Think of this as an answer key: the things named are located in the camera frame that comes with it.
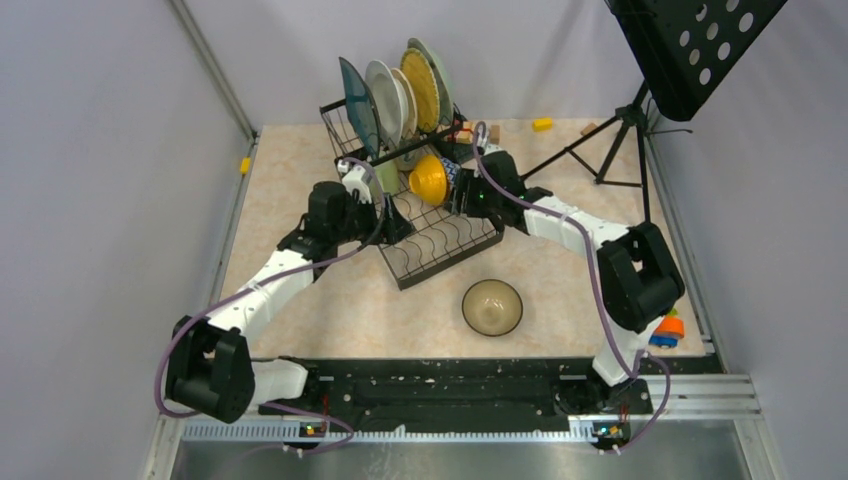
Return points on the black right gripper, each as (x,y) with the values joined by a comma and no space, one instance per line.
(468,181)

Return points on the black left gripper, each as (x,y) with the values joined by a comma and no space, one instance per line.
(394,226)

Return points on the red patterned bowl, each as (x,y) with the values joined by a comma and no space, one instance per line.
(452,170)

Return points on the green white mug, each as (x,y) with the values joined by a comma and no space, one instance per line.
(388,177)

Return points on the yellow bowl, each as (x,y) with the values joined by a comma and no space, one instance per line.
(429,180)

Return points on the black wire dish rack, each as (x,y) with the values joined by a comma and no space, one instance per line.
(436,238)

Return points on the light green flower plate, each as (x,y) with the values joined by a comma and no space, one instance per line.
(442,77)

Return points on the cream floral plate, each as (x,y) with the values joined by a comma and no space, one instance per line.
(410,122)

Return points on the dark teal square plate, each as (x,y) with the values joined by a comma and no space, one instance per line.
(360,107)

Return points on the white plate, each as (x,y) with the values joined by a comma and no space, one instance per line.
(390,101)

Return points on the yellow bamboo pattern plate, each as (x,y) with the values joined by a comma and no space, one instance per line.
(422,81)

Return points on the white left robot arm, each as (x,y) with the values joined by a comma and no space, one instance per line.
(208,367)

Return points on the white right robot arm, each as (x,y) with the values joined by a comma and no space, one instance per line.
(634,278)

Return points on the small wooden block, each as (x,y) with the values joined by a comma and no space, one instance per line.
(494,134)

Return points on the clear round lid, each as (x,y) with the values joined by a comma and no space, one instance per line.
(513,125)

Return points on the yellow lego block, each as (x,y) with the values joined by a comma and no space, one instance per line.
(542,124)

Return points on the brown glazed bowl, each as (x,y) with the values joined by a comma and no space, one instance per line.
(492,308)

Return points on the brown wooden block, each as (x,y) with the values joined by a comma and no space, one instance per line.
(588,129)

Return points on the blue toy car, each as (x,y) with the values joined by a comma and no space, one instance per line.
(664,342)

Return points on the black music stand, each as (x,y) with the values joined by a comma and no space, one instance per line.
(684,50)

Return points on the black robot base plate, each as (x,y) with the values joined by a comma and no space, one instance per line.
(461,396)

